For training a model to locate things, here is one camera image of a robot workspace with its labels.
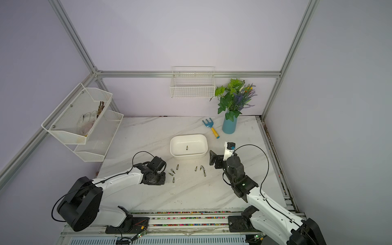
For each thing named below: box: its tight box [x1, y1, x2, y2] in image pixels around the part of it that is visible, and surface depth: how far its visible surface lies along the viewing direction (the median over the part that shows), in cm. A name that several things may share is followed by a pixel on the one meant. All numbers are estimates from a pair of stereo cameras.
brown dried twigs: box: [96, 101, 105, 118], surface depth 83 cm
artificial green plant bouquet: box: [214, 78, 258, 122], surface depth 90 cm
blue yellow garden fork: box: [202, 117, 220, 139], surface depth 119 cm
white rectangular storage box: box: [169, 133, 209, 159], surface depth 106 cm
